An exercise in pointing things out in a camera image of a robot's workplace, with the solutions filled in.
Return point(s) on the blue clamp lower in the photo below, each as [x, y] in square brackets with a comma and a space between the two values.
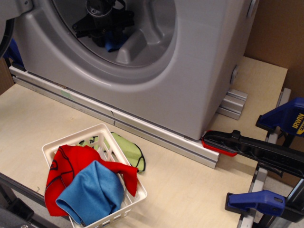
[265, 201]

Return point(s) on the black red bar clamp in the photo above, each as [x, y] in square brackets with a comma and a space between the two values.
[273, 156]

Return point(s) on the washing machine door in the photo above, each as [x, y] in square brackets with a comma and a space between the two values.
[9, 10]

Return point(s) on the grey toy washing machine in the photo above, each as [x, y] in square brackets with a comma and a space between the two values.
[173, 71]

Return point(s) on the black metal table frame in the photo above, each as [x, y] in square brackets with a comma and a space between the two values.
[21, 207]

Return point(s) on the long aluminium rail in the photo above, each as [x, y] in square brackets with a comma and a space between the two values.
[189, 148]

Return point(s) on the red printed cloth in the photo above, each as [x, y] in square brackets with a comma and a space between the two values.
[69, 161]

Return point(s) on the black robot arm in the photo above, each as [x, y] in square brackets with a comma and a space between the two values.
[102, 2]

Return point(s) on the short aluminium rail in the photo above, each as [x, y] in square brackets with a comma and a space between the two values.
[233, 104]

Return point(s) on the light blue cloth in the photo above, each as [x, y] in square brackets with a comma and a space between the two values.
[94, 193]

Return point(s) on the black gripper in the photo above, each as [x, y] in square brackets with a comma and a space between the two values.
[103, 18]

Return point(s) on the blue Irwin clamp upper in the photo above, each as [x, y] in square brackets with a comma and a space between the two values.
[289, 117]

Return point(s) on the green cloth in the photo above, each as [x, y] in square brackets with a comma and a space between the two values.
[131, 151]

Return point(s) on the white plastic basket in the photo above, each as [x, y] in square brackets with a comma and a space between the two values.
[110, 152]

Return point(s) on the dark blue cloth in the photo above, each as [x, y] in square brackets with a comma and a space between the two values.
[112, 45]

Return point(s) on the brown cardboard panel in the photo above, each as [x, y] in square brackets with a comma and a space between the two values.
[277, 37]

